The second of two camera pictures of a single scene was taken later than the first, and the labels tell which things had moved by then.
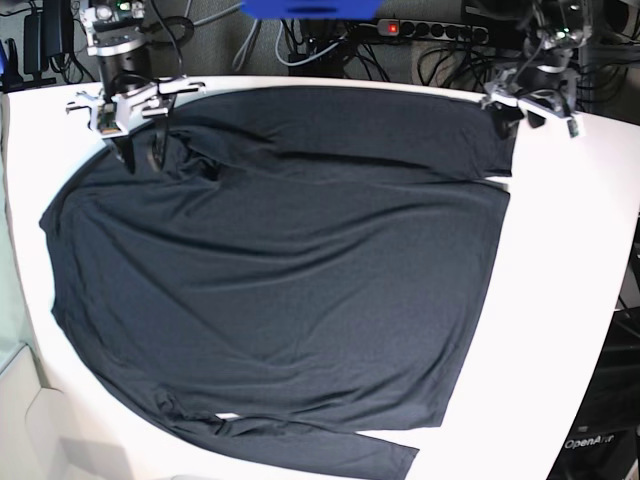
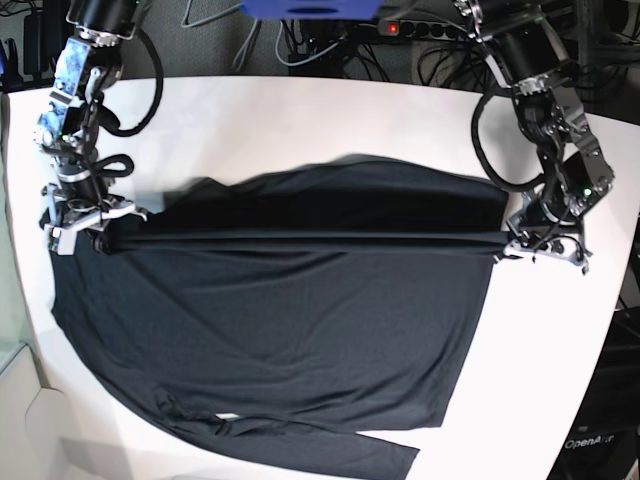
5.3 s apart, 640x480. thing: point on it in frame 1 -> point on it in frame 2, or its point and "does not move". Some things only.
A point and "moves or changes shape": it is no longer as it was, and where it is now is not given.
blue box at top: [311, 8] does not move
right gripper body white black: [556, 87] -> [533, 237]
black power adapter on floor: [33, 43] does not move
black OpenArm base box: [603, 440] does not move
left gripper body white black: [111, 115] -> [63, 217]
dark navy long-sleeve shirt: [302, 292] moves or changes shape
